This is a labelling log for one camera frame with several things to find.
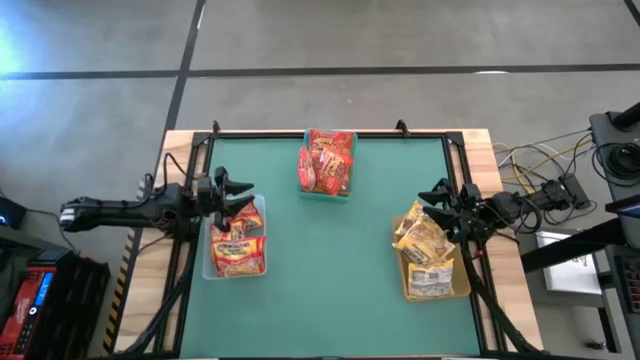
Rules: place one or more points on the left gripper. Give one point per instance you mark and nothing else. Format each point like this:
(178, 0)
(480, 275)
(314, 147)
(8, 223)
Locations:
(207, 197)

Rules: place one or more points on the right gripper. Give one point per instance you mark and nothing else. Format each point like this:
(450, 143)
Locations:
(470, 212)

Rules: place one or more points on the red and yellow ramen pack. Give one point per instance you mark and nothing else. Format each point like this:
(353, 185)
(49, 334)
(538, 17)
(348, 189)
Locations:
(239, 256)

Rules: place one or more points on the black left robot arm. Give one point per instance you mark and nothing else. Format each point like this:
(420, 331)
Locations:
(125, 212)

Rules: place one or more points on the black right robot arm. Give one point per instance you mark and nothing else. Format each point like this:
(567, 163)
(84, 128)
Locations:
(525, 205)

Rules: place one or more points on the clear plastic bin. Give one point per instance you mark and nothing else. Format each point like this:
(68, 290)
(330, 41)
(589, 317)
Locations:
(207, 265)

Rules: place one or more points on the tan orange plastic bin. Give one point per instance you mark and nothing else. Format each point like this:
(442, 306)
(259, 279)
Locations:
(462, 285)

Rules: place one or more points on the teal plastic bin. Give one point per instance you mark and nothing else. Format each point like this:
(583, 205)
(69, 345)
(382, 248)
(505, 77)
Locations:
(325, 198)

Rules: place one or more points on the green table mat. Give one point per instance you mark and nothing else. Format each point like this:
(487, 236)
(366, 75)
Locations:
(325, 280)

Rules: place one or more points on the black diagonal bar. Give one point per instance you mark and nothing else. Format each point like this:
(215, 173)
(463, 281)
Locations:
(575, 245)

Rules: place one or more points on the black power adapter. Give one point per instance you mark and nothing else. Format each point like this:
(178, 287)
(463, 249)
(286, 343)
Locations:
(580, 190)

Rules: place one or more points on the white paper box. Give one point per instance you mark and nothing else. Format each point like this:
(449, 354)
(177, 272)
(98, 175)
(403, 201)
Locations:
(570, 270)

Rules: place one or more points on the yellow black hazard tape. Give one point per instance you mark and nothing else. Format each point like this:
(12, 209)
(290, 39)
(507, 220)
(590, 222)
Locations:
(118, 295)

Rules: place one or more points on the black equipment stand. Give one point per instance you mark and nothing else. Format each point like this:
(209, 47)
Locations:
(607, 130)

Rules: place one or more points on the blue screen laptop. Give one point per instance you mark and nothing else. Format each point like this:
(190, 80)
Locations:
(627, 209)

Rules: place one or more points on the black plastic crate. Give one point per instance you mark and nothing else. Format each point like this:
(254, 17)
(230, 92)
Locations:
(80, 300)

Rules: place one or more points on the black keyboard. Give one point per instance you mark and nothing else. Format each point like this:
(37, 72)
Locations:
(631, 275)

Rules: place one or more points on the small black floor object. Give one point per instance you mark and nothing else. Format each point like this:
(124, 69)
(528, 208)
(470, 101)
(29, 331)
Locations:
(593, 345)

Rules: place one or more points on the black device with blue light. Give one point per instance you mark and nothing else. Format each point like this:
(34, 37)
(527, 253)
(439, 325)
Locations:
(10, 212)

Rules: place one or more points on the red electronic instrument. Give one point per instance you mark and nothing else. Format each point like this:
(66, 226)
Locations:
(20, 320)

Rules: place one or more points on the black table frame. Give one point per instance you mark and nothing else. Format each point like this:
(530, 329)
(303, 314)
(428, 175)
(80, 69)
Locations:
(250, 134)

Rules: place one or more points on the black frame clamp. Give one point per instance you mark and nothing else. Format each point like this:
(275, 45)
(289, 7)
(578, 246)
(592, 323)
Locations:
(402, 127)
(215, 127)

